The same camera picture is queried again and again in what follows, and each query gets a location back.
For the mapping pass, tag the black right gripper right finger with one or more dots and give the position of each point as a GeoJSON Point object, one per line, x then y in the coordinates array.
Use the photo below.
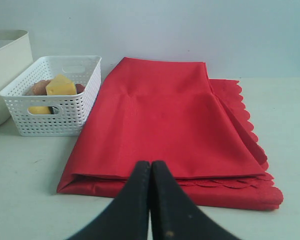
{"type": "Point", "coordinates": [174, 216]}

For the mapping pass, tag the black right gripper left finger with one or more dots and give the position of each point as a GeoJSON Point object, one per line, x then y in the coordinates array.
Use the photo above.
{"type": "Point", "coordinates": [127, 216]}

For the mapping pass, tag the red tablecloth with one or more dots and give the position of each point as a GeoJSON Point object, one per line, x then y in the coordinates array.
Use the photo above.
{"type": "Point", "coordinates": [172, 111]}

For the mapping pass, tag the red sausage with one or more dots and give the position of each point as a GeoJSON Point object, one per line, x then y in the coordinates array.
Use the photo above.
{"type": "Point", "coordinates": [79, 88]}

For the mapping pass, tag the yellow lemon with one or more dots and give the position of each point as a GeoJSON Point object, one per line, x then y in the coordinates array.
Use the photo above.
{"type": "Point", "coordinates": [39, 110]}

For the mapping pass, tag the yellow cheese wedge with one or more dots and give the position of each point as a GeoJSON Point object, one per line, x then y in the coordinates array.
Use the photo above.
{"type": "Point", "coordinates": [61, 86]}

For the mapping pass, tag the bread piece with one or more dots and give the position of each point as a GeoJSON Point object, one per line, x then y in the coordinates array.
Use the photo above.
{"type": "Point", "coordinates": [39, 88]}

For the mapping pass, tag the blue white milk carton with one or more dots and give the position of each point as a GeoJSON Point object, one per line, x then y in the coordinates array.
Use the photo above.
{"type": "Point", "coordinates": [54, 110]}

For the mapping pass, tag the white perforated plastic basket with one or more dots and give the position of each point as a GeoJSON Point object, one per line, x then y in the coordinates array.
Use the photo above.
{"type": "Point", "coordinates": [73, 109]}

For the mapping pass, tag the cream plastic bin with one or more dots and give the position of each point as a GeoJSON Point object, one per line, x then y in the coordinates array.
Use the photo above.
{"type": "Point", "coordinates": [15, 57]}

